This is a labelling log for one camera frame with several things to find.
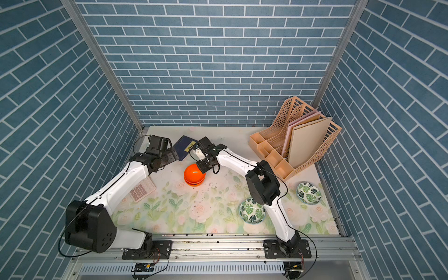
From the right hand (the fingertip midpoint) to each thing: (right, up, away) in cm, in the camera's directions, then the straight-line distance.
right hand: (202, 167), depth 93 cm
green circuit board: (-21, -39, -21) cm, 49 cm away
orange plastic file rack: (+37, +12, +9) cm, 40 cm away
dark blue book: (-16, +11, +13) cm, 23 cm away
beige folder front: (+57, +15, +3) cm, 59 cm away
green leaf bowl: (+26, -21, -10) cm, 35 cm away
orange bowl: (-4, -4, -3) cm, 7 cm away
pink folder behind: (+43, +16, -9) cm, 47 cm away
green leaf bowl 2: (+56, -13, -4) cm, 58 cm away
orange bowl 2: (-3, -8, -5) cm, 10 cm away
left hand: (-13, +7, -7) cm, 16 cm away
